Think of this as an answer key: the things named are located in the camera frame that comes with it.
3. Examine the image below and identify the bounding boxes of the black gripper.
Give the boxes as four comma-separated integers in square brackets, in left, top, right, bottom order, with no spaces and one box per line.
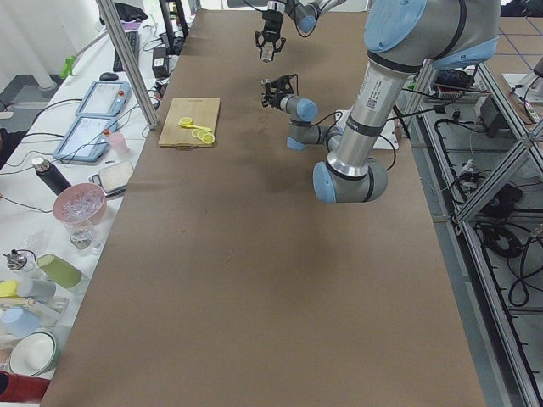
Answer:
[261,79,293,108]
[255,10,286,57]

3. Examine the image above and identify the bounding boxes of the clear glass cup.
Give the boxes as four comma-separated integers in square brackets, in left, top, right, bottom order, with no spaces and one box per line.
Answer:
[260,42,275,63]

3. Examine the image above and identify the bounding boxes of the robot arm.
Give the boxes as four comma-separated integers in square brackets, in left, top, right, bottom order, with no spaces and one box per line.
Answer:
[262,1,501,204]
[255,0,344,63]

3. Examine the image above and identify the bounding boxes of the pink plastic cup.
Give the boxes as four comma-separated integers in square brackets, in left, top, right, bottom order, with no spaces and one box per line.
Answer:
[107,132,129,155]

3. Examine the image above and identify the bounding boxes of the yellow lidded grey cup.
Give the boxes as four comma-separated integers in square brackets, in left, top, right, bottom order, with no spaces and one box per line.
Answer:
[1,279,56,303]

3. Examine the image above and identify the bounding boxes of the light blue cup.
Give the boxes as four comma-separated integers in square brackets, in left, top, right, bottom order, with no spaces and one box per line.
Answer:
[1,307,42,339]

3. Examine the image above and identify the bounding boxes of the bamboo cutting board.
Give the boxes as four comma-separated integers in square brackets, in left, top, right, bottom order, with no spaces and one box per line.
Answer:
[158,98,221,149]

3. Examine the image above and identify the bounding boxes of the yellow plastic knife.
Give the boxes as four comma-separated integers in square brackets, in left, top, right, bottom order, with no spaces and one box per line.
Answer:
[189,123,211,131]

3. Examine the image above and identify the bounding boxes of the middle lemon slice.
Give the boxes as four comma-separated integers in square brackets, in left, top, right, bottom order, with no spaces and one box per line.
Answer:
[191,129,207,139]

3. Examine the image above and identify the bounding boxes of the lemon slice on knife end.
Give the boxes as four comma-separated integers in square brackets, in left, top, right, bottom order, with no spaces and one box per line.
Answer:
[178,117,193,128]

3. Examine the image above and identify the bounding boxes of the black power adapter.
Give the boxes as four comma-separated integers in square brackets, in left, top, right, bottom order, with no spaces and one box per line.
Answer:
[152,47,170,79]

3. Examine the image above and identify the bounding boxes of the black keyboard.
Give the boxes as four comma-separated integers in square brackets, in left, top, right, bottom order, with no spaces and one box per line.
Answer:
[112,31,141,72]

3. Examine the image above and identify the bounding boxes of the black computer mouse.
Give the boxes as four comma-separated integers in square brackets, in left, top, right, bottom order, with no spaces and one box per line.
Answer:
[99,72,119,81]

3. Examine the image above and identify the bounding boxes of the upper teach pendant tablet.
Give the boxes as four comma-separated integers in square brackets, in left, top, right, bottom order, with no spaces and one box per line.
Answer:
[76,81,132,118]

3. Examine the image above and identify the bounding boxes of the teach pendant tablet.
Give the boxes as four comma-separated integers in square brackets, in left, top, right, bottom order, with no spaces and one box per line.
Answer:
[53,116,117,164]
[76,81,132,118]

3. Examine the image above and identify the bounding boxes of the kitchen scale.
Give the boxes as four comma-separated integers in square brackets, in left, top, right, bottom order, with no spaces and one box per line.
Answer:
[88,161,134,198]

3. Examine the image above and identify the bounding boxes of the lower teach pendant tablet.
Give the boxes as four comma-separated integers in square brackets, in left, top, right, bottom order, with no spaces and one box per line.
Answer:
[53,116,117,164]

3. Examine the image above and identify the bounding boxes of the pink bowl with ice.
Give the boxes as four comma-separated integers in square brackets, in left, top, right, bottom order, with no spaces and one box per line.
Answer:
[53,182,107,225]

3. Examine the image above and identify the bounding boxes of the black thermos bottle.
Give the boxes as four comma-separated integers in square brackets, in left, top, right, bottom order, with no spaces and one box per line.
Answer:
[31,157,71,195]

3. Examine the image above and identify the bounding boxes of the wine glass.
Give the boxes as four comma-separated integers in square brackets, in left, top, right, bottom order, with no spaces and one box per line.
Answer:
[64,220,104,255]

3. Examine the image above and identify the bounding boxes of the green tumbler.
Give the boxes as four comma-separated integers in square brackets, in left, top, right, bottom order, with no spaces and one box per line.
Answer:
[36,254,82,289]

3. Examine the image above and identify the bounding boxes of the glass oil dispenser bottle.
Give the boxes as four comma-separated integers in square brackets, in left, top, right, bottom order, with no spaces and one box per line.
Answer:
[3,249,36,272]

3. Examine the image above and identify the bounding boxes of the white green rimmed bowl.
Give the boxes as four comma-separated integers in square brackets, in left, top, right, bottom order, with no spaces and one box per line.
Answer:
[8,332,60,376]

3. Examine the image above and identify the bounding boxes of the red thermos bottle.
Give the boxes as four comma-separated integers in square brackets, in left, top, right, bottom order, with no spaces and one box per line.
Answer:
[1,371,51,403]

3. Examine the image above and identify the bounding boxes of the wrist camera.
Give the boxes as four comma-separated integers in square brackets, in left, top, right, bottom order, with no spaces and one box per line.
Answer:
[271,75,294,92]

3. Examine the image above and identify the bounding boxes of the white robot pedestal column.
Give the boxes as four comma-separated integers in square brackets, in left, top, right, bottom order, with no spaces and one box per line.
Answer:
[334,109,399,151]

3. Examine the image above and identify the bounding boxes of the aluminium frame post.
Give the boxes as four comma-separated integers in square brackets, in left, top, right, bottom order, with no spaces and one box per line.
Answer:
[96,0,159,130]

